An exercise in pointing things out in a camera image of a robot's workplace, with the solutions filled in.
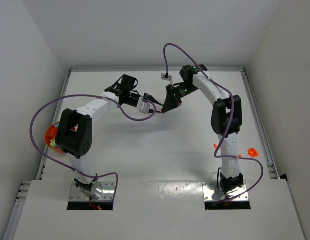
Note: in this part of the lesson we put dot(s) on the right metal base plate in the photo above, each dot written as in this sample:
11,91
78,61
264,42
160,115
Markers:
212,194

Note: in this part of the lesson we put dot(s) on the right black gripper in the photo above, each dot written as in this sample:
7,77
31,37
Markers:
173,94

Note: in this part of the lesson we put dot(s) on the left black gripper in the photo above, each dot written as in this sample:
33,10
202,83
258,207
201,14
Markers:
147,97

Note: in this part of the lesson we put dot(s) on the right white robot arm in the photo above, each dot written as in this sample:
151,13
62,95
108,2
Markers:
226,119

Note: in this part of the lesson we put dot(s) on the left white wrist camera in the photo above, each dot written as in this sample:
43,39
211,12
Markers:
143,106

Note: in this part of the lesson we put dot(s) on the orange cone lego piece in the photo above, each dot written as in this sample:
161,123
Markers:
252,152

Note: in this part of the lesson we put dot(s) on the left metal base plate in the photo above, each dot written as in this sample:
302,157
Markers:
105,191

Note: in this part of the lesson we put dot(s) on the lime green lego brick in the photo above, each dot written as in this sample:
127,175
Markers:
52,144

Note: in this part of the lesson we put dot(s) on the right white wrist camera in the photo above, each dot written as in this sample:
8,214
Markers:
166,77

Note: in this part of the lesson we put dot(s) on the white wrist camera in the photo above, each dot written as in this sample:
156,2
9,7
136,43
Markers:
166,77
143,106

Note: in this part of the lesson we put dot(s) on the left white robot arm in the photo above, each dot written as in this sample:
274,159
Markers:
75,132

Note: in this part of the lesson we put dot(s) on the metal base plate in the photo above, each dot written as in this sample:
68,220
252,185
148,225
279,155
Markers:
212,194
105,191

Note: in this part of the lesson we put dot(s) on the orange divided container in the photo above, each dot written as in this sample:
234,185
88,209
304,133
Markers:
51,134

